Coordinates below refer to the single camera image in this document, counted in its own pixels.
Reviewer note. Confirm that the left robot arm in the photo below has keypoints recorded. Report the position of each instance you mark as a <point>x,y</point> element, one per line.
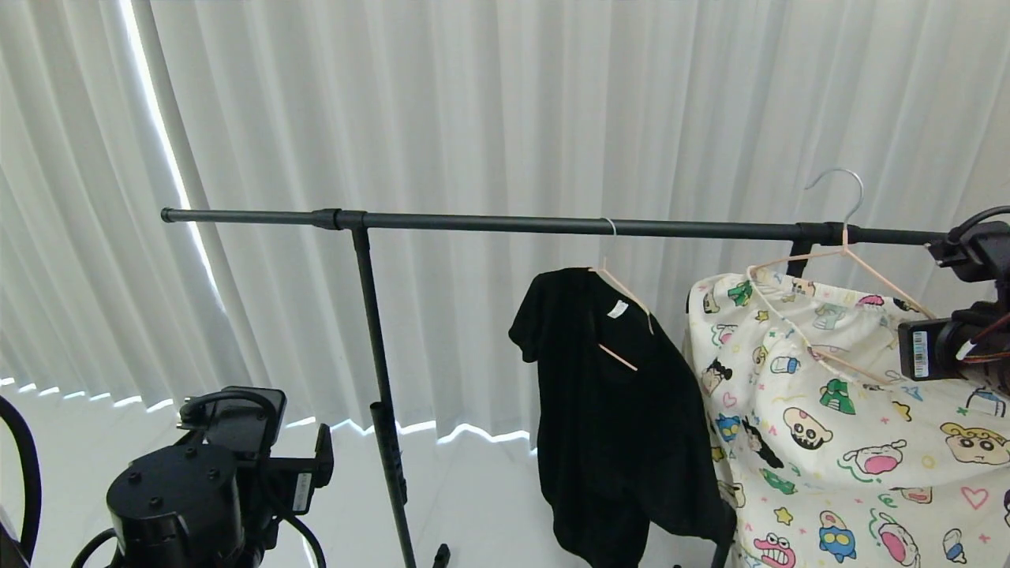
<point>173,505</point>

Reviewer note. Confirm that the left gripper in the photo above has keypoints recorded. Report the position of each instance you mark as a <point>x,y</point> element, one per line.
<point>296,481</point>

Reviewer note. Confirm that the pink clothes hanger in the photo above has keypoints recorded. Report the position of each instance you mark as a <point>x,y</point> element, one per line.
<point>617,356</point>
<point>845,241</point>

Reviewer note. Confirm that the black garment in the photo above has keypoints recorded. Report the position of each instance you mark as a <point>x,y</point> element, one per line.
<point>607,457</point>

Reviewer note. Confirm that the black clothes rack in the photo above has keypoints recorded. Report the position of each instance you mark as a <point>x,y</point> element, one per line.
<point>513,224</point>

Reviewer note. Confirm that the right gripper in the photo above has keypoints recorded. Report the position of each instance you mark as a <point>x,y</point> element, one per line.
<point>955,347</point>

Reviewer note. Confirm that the white curtain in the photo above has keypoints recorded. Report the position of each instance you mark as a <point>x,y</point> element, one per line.
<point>473,102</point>

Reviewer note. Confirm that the cream printed garment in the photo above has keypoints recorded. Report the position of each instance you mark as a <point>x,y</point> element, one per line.
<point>836,410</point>

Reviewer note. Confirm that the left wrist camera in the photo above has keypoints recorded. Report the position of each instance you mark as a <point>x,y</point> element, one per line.
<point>245,422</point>

